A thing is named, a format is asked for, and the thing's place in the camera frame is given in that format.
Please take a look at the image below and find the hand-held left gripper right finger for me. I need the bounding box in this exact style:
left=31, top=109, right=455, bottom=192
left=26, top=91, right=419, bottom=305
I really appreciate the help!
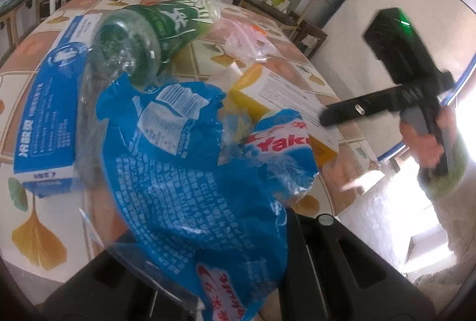
left=260, top=209, right=437, bottom=321

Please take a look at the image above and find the green plastic bottle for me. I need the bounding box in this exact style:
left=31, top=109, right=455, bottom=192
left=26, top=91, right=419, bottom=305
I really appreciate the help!
left=87, top=0, right=223, bottom=89

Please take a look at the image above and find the white and orange carton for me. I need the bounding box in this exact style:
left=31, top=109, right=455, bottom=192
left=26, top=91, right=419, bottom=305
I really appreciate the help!
left=212, top=62, right=341, bottom=167

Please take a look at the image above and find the white mattress with blue edge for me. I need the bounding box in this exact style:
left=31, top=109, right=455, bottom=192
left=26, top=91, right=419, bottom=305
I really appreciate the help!
left=323, top=0, right=476, bottom=162

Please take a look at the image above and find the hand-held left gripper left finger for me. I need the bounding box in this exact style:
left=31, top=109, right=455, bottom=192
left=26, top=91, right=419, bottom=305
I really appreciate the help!
left=41, top=250, right=198, bottom=321

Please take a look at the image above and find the blue and white carton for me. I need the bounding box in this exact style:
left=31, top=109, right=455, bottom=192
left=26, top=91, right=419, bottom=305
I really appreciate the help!
left=13, top=13, right=108, bottom=199

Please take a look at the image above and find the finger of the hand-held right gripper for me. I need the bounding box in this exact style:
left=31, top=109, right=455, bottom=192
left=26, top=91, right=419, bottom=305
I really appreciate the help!
left=320, top=85, right=401, bottom=127

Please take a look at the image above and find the person's right forearm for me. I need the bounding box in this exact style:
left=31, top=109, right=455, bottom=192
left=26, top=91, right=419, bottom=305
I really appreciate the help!
left=416, top=128, right=476, bottom=262

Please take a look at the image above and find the wooden chair with dark seat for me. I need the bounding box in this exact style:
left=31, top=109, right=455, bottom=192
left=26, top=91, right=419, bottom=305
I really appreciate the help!
left=238, top=0, right=320, bottom=43

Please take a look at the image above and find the clear plastic bag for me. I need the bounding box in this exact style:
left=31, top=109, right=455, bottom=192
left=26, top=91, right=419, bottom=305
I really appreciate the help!
left=223, top=18, right=276, bottom=63

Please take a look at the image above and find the small dark wooden stool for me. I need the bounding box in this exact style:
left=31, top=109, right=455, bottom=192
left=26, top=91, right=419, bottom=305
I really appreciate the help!
left=294, top=20, right=328, bottom=59

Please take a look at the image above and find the person's right hand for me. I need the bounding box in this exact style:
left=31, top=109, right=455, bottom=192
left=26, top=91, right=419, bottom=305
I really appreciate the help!
left=400, top=107, right=460, bottom=169

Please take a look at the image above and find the blue plastic snack wrapper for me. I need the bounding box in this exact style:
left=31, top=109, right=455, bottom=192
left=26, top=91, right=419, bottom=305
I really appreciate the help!
left=76, top=81, right=320, bottom=321

